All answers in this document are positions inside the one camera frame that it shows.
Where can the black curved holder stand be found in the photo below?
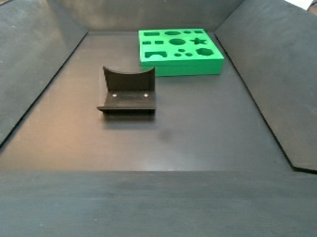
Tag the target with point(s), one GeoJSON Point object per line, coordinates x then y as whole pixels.
{"type": "Point", "coordinates": [130, 91]}

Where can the green shape sorter box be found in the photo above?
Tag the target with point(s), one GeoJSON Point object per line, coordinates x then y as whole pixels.
{"type": "Point", "coordinates": [180, 52]}

